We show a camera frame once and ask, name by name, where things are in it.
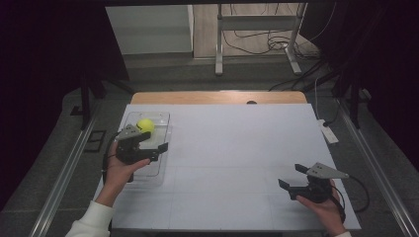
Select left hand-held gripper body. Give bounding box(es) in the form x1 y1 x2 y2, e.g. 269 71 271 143
114 123 162 166

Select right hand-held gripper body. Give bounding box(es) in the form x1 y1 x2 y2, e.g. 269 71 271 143
289 162 351 204

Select yellow tennis ball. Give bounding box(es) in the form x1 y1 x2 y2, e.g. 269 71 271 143
135 118 156 134

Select clear plastic tray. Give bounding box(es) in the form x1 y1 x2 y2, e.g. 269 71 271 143
120 111 174 189

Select person's right hand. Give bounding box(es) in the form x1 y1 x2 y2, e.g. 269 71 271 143
295 179 348 237

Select person's left hand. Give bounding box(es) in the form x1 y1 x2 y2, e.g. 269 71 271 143
95 141 152 208

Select white power strip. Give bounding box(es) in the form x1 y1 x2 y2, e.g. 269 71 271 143
316 118 340 145

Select wooden table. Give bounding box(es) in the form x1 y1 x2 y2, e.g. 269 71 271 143
130 91 308 106

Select black metal stand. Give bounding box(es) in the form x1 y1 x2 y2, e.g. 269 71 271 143
69 69 136 131
330 58 374 130

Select white board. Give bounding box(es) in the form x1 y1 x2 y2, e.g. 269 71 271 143
93 103 363 231

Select white cabinet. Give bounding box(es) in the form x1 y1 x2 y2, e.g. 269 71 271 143
105 4 195 55

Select dark curtain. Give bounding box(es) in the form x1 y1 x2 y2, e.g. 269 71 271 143
0 0 130 211
299 0 419 173

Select left hand-held gripper cable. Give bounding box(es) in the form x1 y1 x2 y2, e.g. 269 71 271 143
101 130 121 186

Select hand-held gripper cable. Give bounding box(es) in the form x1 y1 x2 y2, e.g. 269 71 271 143
330 175 371 223
101 130 121 186

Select black rectangular frame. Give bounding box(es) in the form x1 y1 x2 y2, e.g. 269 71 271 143
83 129 107 154

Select right hand-held gripper cable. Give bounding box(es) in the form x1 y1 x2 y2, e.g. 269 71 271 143
330 175 371 223

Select aluminium rail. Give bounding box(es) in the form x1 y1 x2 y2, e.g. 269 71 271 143
29 112 101 237
335 98 419 237

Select black floor cable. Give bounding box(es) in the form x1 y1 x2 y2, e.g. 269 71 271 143
268 58 334 93

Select tangle of floor cables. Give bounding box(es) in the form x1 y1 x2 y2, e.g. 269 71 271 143
221 3 338 62

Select white metal desk frame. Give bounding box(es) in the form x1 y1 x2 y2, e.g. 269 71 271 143
214 3 309 77

